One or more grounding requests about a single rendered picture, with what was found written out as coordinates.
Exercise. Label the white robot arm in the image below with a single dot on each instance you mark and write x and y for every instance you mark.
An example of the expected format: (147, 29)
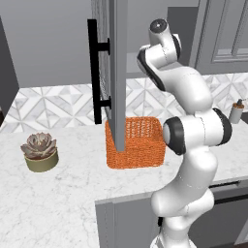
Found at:
(193, 97)

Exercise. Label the orange woven basket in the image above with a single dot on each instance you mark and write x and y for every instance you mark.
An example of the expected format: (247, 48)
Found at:
(142, 151)

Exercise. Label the grey base cabinet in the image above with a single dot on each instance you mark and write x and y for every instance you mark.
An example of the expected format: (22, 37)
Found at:
(129, 223)

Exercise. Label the succulent in olive pot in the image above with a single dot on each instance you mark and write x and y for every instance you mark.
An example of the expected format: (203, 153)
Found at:
(40, 151)

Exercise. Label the grey dishwasher front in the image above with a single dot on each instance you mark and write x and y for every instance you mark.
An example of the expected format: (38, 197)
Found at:
(226, 223)

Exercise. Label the grey open wall cabinet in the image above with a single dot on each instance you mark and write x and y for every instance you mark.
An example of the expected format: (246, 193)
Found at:
(142, 61)

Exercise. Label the grey panelled wall cabinet door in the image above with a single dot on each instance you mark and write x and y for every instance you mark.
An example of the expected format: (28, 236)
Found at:
(223, 35)

